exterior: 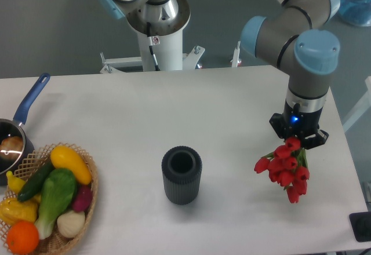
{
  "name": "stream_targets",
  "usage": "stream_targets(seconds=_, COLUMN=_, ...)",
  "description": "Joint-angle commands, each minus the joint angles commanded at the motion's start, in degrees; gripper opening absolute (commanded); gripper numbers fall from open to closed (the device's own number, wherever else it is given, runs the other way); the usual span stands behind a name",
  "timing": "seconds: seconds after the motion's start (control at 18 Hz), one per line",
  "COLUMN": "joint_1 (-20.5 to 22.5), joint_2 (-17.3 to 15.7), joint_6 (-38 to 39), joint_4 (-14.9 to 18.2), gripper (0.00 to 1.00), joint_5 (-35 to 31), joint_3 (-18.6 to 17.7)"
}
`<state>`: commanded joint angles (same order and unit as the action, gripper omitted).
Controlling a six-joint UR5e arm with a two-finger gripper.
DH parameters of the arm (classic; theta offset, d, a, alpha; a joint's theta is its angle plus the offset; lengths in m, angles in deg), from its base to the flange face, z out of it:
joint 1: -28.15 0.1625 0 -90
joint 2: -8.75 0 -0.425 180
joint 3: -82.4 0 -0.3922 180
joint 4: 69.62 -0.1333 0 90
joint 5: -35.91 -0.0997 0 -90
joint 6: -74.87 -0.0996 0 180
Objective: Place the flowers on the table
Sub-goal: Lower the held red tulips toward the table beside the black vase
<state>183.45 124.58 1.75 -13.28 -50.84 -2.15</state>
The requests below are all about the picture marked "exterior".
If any woven wicker basket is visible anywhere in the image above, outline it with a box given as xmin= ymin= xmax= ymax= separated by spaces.
xmin=14 ymin=142 xmax=99 ymax=254

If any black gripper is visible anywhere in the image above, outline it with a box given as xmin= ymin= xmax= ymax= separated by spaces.
xmin=269 ymin=102 xmax=329 ymax=150

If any yellow bell pepper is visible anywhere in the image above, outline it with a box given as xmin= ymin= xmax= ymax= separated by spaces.
xmin=1 ymin=198 xmax=38 ymax=226

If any yellow squash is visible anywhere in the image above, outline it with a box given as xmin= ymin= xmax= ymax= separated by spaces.
xmin=50 ymin=145 xmax=92 ymax=185

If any fried patty in pan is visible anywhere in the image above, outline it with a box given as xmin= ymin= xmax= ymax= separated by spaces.
xmin=1 ymin=136 xmax=23 ymax=162

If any blue plastic bag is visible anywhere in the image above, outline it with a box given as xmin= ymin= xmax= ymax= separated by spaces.
xmin=338 ymin=0 xmax=370 ymax=27

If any green lettuce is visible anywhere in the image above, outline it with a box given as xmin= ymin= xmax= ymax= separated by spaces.
xmin=35 ymin=168 xmax=77 ymax=240

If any green cucumber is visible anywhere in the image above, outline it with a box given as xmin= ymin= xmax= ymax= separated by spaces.
xmin=17 ymin=161 xmax=54 ymax=202

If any purple radish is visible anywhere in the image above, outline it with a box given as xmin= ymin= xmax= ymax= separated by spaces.
xmin=71 ymin=185 xmax=93 ymax=212

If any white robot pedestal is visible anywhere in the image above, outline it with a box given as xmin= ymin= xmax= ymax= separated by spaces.
xmin=100 ymin=0 xmax=205 ymax=73

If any black device at edge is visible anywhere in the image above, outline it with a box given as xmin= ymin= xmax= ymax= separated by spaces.
xmin=349 ymin=212 xmax=371 ymax=242

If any black cable on pedestal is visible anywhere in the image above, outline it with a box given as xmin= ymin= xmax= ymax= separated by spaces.
xmin=146 ymin=21 xmax=161 ymax=72

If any white frame at right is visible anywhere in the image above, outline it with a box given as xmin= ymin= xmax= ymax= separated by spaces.
xmin=343 ymin=76 xmax=370 ymax=133

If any orange fruit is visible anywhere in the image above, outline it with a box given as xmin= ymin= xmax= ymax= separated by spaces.
xmin=6 ymin=221 xmax=39 ymax=254

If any blue handled saucepan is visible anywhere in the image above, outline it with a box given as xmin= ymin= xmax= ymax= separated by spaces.
xmin=1 ymin=73 xmax=50 ymax=186

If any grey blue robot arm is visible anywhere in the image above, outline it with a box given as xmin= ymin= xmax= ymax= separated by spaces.
xmin=98 ymin=0 xmax=340 ymax=150

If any dark grey ribbed vase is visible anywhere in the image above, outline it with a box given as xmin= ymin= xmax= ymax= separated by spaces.
xmin=161 ymin=146 xmax=202 ymax=205

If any white garlic bulb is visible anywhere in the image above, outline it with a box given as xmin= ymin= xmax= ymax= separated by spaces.
xmin=57 ymin=210 xmax=85 ymax=238

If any red tulip bouquet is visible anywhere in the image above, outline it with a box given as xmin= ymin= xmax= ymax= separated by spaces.
xmin=254 ymin=137 xmax=310 ymax=203

